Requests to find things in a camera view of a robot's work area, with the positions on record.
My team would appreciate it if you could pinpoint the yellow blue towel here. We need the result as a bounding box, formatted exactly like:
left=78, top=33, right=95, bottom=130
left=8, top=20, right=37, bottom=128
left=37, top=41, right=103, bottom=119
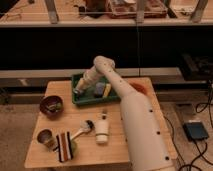
left=94, top=82, right=111, bottom=98

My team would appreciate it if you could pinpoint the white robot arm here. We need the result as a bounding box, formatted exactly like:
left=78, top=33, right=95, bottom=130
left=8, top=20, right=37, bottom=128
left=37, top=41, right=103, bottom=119
left=73, top=56, right=175, bottom=171

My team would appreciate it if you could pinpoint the green plastic tray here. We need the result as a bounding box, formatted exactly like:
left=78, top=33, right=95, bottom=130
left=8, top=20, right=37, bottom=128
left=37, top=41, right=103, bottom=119
left=71, top=73, right=120, bottom=106

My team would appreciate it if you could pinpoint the dark red bowl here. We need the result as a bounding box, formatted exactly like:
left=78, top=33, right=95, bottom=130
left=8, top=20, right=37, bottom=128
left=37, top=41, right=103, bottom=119
left=39, top=95, right=63, bottom=117

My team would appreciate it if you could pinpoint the white dish brush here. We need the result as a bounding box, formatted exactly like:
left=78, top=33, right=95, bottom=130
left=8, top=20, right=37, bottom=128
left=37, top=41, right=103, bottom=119
left=70, top=120, right=94, bottom=140

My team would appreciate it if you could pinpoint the wooden table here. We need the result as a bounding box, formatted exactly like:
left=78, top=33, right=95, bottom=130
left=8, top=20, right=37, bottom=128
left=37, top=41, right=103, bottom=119
left=23, top=77, right=178, bottom=170

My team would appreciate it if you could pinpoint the striped cloth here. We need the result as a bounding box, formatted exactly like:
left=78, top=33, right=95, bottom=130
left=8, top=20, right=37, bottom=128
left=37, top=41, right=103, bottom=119
left=56, top=132, right=74, bottom=163

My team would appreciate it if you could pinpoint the small metal cup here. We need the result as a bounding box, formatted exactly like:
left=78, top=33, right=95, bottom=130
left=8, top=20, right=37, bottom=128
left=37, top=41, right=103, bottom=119
left=37, top=129, right=55, bottom=149

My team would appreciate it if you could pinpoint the wooden shelf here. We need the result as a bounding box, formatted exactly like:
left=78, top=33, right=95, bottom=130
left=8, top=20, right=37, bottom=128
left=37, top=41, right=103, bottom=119
left=0, top=0, right=213, bottom=27

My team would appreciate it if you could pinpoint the black equipment box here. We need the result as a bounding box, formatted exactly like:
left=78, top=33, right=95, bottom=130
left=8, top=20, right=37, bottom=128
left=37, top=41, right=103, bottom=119
left=179, top=54, right=213, bottom=81

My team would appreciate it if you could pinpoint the black foot pedal box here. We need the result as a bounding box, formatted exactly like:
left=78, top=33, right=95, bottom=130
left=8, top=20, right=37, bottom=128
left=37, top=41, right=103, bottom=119
left=183, top=122, right=209, bottom=141

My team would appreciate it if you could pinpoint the black cable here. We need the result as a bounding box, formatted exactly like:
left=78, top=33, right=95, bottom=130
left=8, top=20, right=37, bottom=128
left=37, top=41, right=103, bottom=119
left=163, top=79, right=213, bottom=171

